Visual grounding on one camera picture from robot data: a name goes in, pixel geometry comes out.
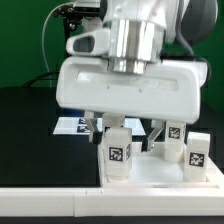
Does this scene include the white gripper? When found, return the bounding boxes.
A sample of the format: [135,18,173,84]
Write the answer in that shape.
[56,57,201,152]

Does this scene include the white square tabletop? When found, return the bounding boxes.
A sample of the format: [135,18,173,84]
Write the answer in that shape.
[98,142,224,189]

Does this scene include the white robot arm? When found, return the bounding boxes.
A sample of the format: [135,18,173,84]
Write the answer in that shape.
[56,0,218,150]

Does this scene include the white marker sheet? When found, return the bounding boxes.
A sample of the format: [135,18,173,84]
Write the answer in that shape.
[53,117,145,136]

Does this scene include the white front fence bar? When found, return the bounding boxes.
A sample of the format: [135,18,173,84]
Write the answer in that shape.
[0,188,224,217]

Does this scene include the grey cable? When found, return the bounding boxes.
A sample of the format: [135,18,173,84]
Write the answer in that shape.
[41,2,70,73]

